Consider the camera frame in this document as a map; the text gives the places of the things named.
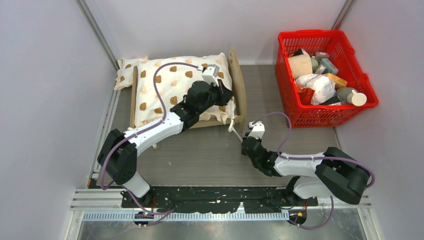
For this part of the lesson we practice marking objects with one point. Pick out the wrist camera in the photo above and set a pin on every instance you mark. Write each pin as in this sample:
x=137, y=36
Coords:
x=209, y=74
x=257, y=129

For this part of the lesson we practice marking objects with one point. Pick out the large bear print cushion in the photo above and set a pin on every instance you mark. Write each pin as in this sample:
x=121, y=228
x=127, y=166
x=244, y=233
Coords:
x=162, y=83

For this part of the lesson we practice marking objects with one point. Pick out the white crumpled bag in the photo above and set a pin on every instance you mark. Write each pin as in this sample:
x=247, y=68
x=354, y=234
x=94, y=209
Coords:
x=314, y=89

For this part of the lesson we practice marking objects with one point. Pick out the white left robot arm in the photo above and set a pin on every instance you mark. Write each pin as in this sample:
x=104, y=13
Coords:
x=119, y=153

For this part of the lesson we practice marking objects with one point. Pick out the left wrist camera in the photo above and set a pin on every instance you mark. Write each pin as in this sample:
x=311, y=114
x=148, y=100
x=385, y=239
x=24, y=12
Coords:
x=209, y=74

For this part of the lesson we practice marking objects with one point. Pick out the yellow box in basket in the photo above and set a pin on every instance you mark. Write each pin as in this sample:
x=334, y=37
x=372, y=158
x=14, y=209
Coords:
x=339, y=82

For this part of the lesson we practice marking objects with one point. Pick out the teal box in basket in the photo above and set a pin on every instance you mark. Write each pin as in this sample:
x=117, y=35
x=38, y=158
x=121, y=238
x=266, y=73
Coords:
x=329, y=67

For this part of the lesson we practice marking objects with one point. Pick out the red plastic basket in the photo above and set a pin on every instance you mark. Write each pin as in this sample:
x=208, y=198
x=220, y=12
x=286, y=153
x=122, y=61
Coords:
x=318, y=44

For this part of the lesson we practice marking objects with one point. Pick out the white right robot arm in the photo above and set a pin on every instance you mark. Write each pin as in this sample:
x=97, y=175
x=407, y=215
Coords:
x=327, y=174

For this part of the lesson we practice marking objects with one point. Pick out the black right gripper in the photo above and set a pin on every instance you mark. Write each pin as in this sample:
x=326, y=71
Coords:
x=243, y=152

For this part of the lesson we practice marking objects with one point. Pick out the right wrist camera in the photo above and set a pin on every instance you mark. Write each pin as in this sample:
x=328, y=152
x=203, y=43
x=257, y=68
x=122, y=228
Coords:
x=257, y=129

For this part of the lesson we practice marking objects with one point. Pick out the small bear print pillow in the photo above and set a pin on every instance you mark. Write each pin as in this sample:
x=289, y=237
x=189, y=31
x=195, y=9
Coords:
x=125, y=72

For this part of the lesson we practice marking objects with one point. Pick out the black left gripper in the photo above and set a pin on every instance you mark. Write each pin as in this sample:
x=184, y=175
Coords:
x=224, y=94

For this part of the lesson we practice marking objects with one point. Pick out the wooden pet bed frame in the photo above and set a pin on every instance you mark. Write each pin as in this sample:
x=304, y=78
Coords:
x=235, y=112

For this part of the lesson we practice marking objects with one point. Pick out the aluminium frame rail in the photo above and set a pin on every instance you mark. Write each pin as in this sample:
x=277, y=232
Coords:
x=97, y=31

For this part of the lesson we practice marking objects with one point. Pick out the grey bottle with beige cap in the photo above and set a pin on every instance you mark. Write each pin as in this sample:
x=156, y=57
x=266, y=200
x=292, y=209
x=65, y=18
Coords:
x=350, y=96

